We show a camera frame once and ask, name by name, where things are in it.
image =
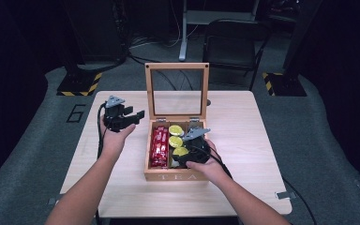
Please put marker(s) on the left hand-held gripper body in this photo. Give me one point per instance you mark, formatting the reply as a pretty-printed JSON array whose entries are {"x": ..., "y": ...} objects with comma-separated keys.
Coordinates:
[{"x": 115, "y": 120}]

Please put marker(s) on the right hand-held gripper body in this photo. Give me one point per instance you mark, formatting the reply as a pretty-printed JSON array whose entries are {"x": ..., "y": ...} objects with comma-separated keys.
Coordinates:
[{"x": 197, "y": 151}]

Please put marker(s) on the yellow lidded capsule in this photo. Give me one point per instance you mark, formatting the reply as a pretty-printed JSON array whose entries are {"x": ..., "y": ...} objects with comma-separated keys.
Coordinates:
[
  {"x": 175, "y": 142},
  {"x": 175, "y": 130},
  {"x": 180, "y": 151}
]

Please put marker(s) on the wooden tea box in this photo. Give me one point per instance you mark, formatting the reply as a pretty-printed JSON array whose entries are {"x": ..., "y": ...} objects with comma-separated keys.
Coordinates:
[{"x": 178, "y": 176}]

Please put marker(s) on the person's left hand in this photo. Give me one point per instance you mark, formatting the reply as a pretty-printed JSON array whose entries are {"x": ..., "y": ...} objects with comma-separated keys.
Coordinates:
[{"x": 115, "y": 142}]

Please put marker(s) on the person's right hand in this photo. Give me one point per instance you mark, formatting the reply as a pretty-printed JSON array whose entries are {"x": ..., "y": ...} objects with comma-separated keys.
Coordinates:
[{"x": 211, "y": 170}]

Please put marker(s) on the red sachet packet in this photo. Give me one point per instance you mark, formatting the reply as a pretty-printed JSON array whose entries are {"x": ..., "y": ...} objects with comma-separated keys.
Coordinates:
[
  {"x": 155, "y": 146},
  {"x": 164, "y": 145}
]

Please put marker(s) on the pile of dark packets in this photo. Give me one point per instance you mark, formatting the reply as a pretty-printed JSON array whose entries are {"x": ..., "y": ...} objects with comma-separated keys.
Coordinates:
[{"x": 193, "y": 125}]

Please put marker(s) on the hazard striped stand base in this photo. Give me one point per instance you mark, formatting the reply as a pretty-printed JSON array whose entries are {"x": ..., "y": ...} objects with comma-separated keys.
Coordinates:
[
  {"x": 286, "y": 85},
  {"x": 79, "y": 85}
]

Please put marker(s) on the black table grommet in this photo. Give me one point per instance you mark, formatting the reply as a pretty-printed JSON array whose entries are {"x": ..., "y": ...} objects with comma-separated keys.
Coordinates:
[{"x": 209, "y": 102}]

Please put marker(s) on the grey tape piece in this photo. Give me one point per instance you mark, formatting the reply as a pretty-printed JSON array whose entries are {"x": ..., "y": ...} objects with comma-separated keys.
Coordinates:
[
  {"x": 52, "y": 201},
  {"x": 287, "y": 195}
]

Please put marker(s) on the black folding chair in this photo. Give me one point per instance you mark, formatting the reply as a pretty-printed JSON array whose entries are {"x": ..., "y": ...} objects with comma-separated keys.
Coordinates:
[{"x": 231, "y": 47}]

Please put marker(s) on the black stand post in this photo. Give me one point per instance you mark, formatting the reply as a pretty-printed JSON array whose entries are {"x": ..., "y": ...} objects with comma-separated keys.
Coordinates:
[
  {"x": 300, "y": 37},
  {"x": 72, "y": 40}
]

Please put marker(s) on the white desk frame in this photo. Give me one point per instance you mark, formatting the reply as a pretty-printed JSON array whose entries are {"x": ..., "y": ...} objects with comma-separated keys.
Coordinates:
[{"x": 183, "y": 37}]

